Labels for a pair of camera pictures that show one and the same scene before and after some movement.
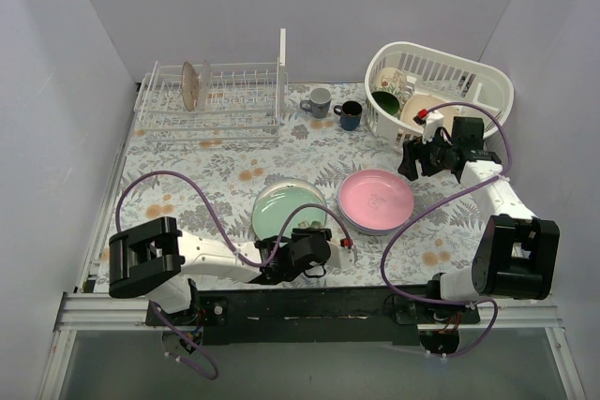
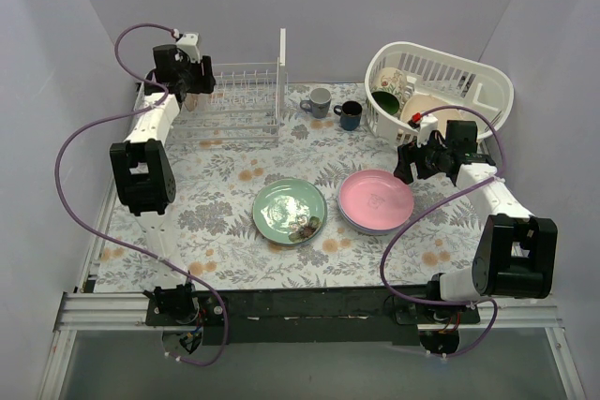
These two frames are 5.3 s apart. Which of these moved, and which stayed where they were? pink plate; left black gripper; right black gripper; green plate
Moved: left black gripper
Stayed: green plate; right black gripper; pink plate
